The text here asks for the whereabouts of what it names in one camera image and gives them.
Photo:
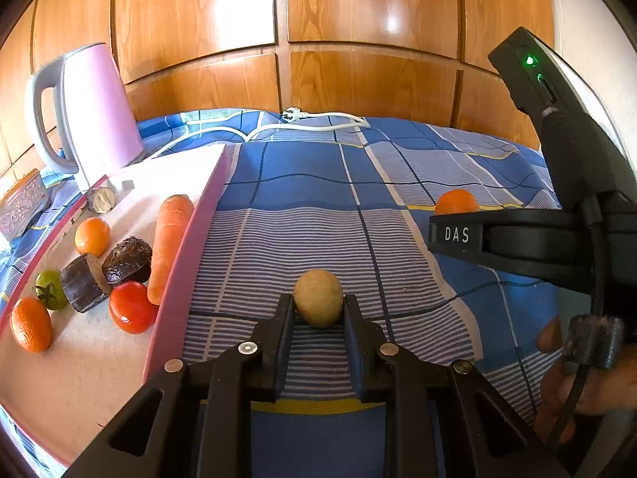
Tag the green tomato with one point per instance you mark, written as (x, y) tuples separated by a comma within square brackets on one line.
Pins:
[(52, 289)]

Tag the eggplant slice pale cut face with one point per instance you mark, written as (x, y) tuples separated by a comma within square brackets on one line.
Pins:
[(102, 200)]

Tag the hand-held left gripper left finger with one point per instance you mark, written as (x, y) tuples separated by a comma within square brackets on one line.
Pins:
[(285, 353)]

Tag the large orange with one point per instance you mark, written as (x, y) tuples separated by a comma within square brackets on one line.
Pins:
[(92, 236)]

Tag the red tomato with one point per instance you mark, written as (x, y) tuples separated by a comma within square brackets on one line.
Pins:
[(132, 307)]

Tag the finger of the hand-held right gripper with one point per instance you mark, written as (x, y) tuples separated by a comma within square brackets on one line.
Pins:
[(517, 244)]

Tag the orange carrot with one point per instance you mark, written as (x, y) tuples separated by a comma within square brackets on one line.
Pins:
[(169, 244)]

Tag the dark purple eggplant piece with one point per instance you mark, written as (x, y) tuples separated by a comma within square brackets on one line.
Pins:
[(84, 284)]

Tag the person's right hand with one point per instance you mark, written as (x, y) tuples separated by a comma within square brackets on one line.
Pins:
[(550, 393)]

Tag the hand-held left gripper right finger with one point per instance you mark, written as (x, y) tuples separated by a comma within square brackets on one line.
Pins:
[(354, 353)]

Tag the patterned decorative box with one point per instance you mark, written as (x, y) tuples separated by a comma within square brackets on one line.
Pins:
[(22, 206)]

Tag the tan potato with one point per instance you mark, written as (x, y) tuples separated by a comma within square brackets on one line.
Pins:
[(317, 297)]

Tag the blue plaid blanket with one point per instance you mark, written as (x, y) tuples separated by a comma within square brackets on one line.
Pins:
[(308, 199)]

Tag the pink electric kettle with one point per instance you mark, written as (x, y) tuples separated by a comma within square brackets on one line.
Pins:
[(97, 109)]

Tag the wooden wardrobe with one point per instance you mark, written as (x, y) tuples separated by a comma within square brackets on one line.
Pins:
[(348, 10)]

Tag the small orange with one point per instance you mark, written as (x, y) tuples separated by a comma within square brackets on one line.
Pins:
[(31, 324)]

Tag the round orange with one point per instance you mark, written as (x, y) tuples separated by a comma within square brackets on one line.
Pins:
[(457, 201)]

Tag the pink tray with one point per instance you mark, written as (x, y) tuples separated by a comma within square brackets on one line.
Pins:
[(89, 383)]

